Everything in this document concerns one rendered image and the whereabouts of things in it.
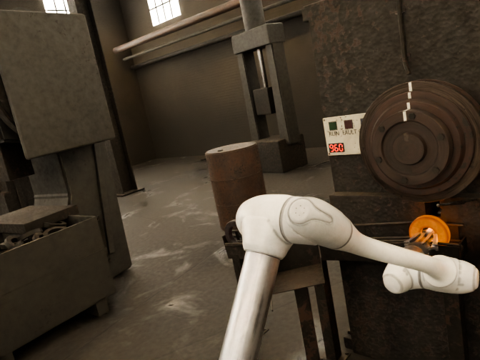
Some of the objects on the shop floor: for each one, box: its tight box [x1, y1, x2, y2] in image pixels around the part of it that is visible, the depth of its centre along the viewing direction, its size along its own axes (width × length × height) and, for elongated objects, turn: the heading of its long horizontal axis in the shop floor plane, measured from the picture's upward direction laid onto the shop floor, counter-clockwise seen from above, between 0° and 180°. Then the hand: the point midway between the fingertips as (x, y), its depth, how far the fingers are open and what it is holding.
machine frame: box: [301, 0, 480, 360], centre depth 200 cm, size 73×108×176 cm
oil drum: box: [205, 142, 267, 233], centre depth 472 cm, size 59×59×89 cm
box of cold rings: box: [0, 215, 116, 360], centre depth 316 cm, size 103×83×79 cm
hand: (431, 231), depth 172 cm, fingers closed
